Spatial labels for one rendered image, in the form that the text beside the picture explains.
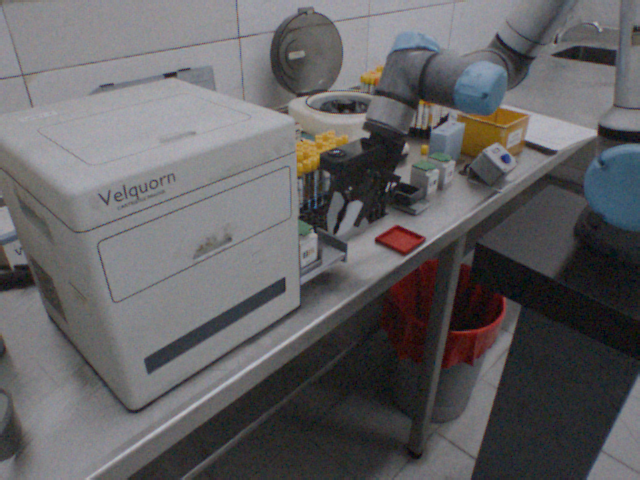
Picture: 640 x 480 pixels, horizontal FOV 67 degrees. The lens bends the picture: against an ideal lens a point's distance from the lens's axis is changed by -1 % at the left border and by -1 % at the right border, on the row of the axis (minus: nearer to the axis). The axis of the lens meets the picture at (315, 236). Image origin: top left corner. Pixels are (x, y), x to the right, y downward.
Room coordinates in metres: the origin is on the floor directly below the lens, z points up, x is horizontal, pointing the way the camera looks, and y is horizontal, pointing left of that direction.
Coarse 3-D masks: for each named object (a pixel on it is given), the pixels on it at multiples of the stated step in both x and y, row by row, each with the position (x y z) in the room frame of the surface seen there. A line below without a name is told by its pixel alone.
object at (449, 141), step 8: (440, 128) 1.09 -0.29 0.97; (448, 128) 1.09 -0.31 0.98; (456, 128) 1.09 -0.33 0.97; (464, 128) 1.12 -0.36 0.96; (432, 136) 1.07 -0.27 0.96; (440, 136) 1.06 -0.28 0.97; (448, 136) 1.05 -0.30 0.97; (456, 136) 1.09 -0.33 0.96; (432, 144) 1.07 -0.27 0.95; (440, 144) 1.05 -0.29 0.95; (448, 144) 1.06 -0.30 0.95; (456, 144) 1.10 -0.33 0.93; (432, 152) 1.07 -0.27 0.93; (448, 152) 1.06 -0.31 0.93; (456, 152) 1.10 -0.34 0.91; (456, 160) 1.11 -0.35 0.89; (464, 160) 1.11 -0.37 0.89; (456, 168) 1.08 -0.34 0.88
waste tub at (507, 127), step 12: (504, 108) 1.24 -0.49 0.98; (456, 120) 1.20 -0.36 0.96; (468, 120) 1.18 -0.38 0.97; (480, 120) 1.15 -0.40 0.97; (492, 120) 1.26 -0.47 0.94; (504, 120) 1.24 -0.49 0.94; (516, 120) 1.15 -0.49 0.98; (528, 120) 1.19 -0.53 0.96; (468, 132) 1.17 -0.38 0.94; (480, 132) 1.15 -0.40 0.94; (492, 132) 1.13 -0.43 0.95; (504, 132) 1.11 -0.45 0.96; (516, 132) 1.15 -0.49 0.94; (468, 144) 1.17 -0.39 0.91; (480, 144) 1.15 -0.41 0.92; (492, 144) 1.12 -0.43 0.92; (504, 144) 1.12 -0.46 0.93; (516, 144) 1.16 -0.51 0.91
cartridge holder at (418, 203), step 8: (400, 184) 0.94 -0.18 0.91; (408, 184) 0.93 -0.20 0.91; (392, 192) 0.90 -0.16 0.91; (400, 192) 0.89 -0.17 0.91; (408, 192) 0.93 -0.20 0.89; (416, 192) 0.89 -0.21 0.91; (392, 200) 0.90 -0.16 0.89; (400, 200) 0.89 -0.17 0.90; (408, 200) 0.87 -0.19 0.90; (416, 200) 0.89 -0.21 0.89; (424, 200) 0.90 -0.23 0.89; (400, 208) 0.88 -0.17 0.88; (408, 208) 0.87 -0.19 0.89; (416, 208) 0.86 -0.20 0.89; (424, 208) 0.88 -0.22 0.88
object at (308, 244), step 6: (312, 234) 0.63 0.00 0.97; (300, 240) 0.62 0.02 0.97; (306, 240) 0.62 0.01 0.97; (312, 240) 0.62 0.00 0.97; (300, 246) 0.61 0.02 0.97; (306, 246) 0.62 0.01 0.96; (312, 246) 0.62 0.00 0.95; (300, 252) 0.61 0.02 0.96; (306, 252) 0.62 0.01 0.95; (312, 252) 0.62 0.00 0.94; (300, 258) 0.61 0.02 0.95; (306, 258) 0.62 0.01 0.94; (312, 258) 0.62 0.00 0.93; (306, 264) 0.62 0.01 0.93
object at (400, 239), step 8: (384, 232) 0.78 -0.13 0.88; (392, 232) 0.79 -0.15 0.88; (400, 232) 0.79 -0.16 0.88; (408, 232) 0.79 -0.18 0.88; (416, 232) 0.78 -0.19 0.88; (376, 240) 0.76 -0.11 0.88; (384, 240) 0.76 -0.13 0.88; (392, 240) 0.76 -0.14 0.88; (400, 240) 0.76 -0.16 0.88; (408, 240) 0.76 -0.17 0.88; (416, 240) 0.76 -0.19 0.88; (424, 240) 0.76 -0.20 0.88; (392, 248) 0.74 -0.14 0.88; (400, 248) 0.73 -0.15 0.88; (408, 248) 0.73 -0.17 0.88
